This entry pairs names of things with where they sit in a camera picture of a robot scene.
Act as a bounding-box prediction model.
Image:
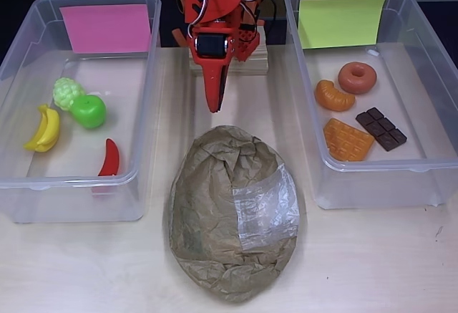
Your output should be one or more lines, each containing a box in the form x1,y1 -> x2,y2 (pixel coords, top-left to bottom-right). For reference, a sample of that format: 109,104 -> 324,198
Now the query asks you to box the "orange toy croissant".
313,79 -> 356,112

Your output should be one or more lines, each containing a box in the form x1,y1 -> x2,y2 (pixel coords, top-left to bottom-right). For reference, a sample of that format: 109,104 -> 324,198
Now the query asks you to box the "red toy chili pepper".
97,138 -> 122,178

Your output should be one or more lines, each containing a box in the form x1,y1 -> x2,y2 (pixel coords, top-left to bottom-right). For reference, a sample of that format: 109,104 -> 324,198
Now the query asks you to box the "brown toy doughnut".
338,61 -> 379,95

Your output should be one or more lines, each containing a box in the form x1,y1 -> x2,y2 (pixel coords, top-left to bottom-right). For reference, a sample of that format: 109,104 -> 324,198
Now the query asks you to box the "green toy apple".
70,95 -> 107,130

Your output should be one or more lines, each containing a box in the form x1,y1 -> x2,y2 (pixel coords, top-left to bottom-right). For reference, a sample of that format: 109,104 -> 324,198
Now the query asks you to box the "orange toy waffle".
323,117 -> 376,163

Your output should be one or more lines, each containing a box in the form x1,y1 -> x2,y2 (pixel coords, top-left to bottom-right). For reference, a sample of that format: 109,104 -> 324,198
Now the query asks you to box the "light green toy cauliflower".
52,77 -> 86,112

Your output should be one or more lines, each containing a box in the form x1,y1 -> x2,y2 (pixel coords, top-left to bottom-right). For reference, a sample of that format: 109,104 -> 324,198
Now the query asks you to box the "brown toy chocolate bar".
355,107 -> 409,153

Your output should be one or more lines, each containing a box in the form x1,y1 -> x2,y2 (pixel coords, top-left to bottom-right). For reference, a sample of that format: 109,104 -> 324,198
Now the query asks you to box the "yellow toy banana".
23,103 -> 61,154

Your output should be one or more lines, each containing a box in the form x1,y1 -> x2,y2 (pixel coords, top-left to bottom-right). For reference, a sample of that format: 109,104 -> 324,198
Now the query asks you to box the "pink paper label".
59,4 -> 152,54

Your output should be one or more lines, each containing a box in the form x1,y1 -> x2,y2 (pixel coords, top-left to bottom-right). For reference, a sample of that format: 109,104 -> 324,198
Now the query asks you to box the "yellow-green paper label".
298,0 -> 387,49

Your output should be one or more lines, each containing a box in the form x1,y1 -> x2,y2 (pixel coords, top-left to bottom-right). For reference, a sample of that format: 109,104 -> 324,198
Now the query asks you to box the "clear plastic bin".
0,0 -> 162,224
284,0 -> 458,210

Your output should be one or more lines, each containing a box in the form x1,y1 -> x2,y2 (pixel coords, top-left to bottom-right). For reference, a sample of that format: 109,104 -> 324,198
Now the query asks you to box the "wooden base block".
188,26 -> 270,77

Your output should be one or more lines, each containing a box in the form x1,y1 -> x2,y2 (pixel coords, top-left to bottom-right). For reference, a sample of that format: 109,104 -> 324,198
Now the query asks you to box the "crumpled brown paper bag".
166,123 -> 300,303

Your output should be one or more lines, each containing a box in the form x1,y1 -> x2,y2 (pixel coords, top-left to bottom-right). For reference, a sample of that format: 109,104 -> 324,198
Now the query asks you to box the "red white black servo cable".
185,0 -> 275,38

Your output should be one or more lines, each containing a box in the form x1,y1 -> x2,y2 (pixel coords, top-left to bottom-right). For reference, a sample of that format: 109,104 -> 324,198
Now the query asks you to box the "black base cable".
263,0 -> 278,20

